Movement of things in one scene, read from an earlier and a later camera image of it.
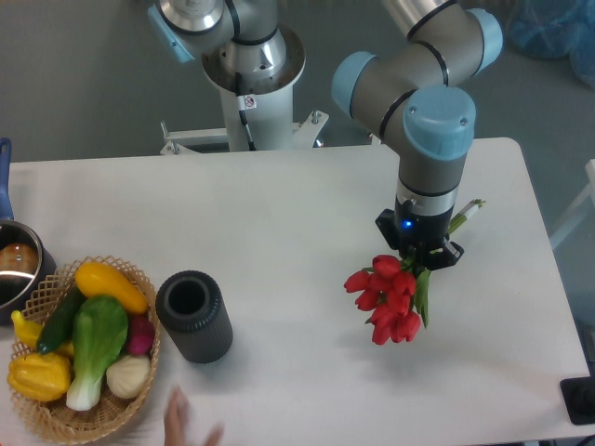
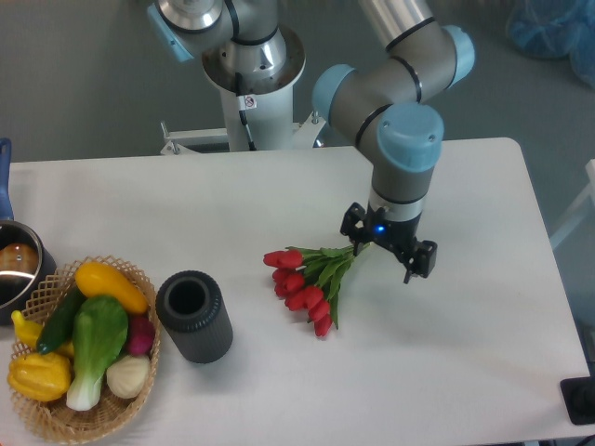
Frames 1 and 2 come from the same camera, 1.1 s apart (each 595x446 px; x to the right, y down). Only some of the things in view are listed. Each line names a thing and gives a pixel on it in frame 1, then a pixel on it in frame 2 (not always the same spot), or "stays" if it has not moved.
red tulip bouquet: (395, 291) -> (309, 281)
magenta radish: (141, 334) stays
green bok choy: (99, 327) stays
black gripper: (418, 234) -> (419, 256)
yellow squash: (94, 279) stays
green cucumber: (60, 321) stays
